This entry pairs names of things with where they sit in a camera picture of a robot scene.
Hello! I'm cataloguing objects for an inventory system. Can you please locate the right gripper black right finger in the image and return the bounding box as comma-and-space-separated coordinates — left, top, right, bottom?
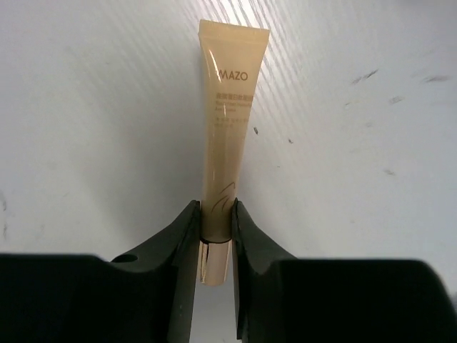
231, 202, 450, 342

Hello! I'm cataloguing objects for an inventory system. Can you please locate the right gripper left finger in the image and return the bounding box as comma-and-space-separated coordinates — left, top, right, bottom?
1, 201, 200, 342

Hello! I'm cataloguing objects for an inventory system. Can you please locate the beige rose-gold lipstick pen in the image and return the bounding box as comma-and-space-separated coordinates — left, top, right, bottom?
199, 19, 269, 286

